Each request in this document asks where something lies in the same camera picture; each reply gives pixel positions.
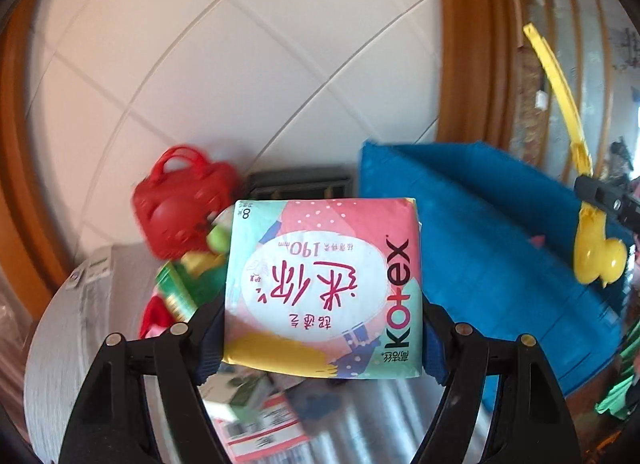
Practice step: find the yellow duck toy tongs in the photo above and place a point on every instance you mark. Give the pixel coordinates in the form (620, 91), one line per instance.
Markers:
(595, 244)

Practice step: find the black bird figurine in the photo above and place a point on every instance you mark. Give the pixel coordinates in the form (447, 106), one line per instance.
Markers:
(620, 154)

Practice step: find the red toy suitcase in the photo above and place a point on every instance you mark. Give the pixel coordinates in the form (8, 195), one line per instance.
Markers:
(175, 204)

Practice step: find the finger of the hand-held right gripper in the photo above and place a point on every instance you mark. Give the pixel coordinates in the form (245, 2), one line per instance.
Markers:
(607, 199)

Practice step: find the grey oval remote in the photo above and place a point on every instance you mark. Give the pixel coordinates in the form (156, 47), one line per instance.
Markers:
(75, 279)

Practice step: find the pink teal sanitary pad pack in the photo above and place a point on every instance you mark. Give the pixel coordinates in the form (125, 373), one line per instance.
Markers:
(320, 284)

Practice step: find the green cloth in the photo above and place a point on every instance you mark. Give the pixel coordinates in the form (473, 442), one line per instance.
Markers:
(617, 396)

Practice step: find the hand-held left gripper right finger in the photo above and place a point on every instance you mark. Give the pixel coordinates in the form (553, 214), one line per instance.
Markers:
(432, 349)

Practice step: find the black gift box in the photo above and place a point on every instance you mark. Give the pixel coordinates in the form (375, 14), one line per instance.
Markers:
(300, 179)

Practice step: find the blue plastic storage crate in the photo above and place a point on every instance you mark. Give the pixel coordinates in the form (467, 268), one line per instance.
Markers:
(475, 204)

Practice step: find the brown patterned rolled carpet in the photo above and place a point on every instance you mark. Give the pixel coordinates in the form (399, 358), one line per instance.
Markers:
(532, 109)

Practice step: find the white green medicine box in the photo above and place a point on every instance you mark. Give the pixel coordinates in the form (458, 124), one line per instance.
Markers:
(250, 391)

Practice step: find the light green frog plush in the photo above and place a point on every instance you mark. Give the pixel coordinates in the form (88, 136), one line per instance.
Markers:
(220, 239)

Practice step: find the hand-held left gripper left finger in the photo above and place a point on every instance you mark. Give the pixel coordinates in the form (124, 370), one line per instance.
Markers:
(210, 344)

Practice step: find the pink tissue pack white label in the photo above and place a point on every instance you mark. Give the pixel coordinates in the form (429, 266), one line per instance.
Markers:
(265, 424)

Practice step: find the pig plush red dress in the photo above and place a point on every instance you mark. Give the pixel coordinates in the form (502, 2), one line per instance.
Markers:
(152, 319)

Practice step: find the wooden wall trim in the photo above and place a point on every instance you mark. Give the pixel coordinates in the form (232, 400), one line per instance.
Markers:
(30, 144)
(470, 44)

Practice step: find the frosted glass wooden partition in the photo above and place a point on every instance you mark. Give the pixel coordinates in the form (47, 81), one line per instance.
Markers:
(590, 44)

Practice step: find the white remote control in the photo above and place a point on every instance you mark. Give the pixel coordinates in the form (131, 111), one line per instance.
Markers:
(97, 266)

